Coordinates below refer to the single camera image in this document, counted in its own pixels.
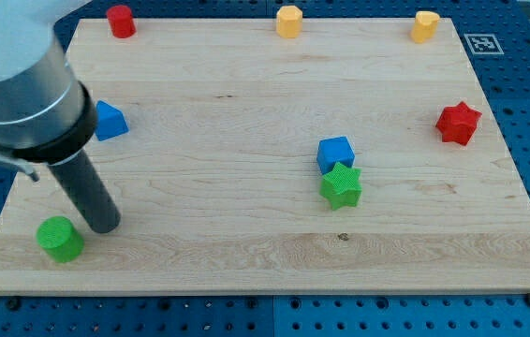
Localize blue cube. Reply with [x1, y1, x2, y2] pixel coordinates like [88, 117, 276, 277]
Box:
[317, 136, 355, 174]

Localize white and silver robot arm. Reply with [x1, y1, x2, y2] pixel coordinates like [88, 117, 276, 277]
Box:
[0, 0, 96, 180]

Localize wooden board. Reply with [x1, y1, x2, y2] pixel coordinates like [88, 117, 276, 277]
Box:
[0, 18, 530, 297]

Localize green star block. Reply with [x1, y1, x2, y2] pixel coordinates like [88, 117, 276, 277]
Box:
[319, 162, 362, 211]

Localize yellow hexagon block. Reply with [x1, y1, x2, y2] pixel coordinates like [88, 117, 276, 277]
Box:
[275, 5, 302, 38]

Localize blue triangular prism block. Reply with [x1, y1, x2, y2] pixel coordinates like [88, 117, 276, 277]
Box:
[95, 100, 129, 141]

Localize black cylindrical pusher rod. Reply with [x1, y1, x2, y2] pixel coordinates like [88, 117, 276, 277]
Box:
[48, 150, 121, 234]

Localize red star block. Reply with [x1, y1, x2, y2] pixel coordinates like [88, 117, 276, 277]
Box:
[435, 101, 482, 146]

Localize red cylinder block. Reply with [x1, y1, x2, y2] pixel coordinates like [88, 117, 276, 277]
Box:
[106, 5, 136, 38]

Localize green cylinder block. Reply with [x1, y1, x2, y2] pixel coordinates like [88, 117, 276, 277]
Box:
[36, 216, 84, 263]

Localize white fiducial marker tag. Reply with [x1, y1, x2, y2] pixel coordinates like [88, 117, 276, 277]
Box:
[464, 34, 504, 55]

